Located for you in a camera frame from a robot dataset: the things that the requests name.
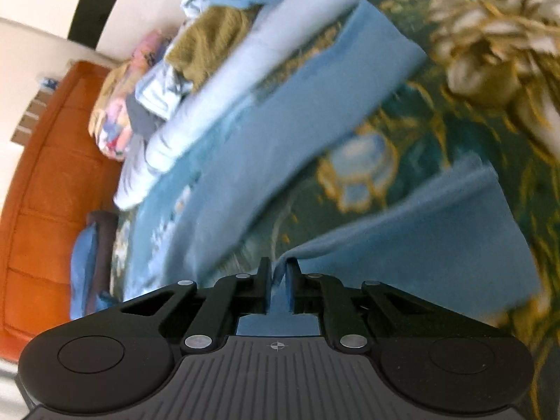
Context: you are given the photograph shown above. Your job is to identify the light blue sweatpants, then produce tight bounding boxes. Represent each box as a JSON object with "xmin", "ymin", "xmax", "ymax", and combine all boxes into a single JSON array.
[{"xmin": 166, "ymin": 0, "xmax": 541, "ymax": 337}]

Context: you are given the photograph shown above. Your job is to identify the stacked cardboard boxes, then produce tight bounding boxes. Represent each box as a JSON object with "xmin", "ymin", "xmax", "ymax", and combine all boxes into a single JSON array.
[{"xmin": 11, "ymin": 76, "xmax": 60, "ymax": 145}]

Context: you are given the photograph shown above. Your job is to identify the olive green sweater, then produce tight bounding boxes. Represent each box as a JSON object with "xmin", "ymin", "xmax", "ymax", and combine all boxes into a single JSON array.
[{"xmin": 165, "ymin": 6, "xmax": 259, "ymax": 95}]

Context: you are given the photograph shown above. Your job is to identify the folded blue garment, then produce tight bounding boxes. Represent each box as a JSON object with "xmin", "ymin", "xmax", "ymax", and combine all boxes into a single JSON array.
[{"xmin": 70, "ymin": 223, "xmax": 110, "ymax": 320}]

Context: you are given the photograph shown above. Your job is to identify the teal floral blanket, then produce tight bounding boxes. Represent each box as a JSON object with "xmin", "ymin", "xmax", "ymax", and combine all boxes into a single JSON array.
[{"xmin": 109, "ymin": 0, "xmax": 560, "ymax": 420}]

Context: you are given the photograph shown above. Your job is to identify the colourful floral folded blanket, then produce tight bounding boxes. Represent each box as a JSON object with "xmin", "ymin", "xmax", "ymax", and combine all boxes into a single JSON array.
[{"xmin": 87, "ymin": 30, "xmax": 176, "ymax": 162}]

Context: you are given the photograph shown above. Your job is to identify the orange wooden headboard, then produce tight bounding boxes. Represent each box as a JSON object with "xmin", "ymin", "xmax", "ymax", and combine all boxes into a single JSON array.
[{"xmin": 0, "ymin": 61, "xmax": 127, "ymax": 351}]

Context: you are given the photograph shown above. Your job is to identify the light blue quilt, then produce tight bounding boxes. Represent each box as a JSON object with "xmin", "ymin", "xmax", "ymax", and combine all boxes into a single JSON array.
[{"xmin": 114, "ymin": 0, "xmax": 416, "ymax": 211}]

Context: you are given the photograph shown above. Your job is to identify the pale blue shirt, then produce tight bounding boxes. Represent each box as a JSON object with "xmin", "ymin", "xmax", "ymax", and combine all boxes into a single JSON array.
[{"xmin": 135, "ymin": 59, "xmax": 195, "ymax": 121}]

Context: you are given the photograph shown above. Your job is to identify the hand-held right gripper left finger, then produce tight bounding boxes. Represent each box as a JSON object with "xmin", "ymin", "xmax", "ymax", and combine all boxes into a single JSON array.
[{"xmin": 120, "ymin": 257, "xmax": 272, "ymax": 353}]

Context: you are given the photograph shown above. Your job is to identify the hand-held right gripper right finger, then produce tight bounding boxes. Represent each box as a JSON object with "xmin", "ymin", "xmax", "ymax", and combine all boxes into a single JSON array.
[{"xmin": 284, "ymin": 257, "xmax": 438, "ymax": 353}]

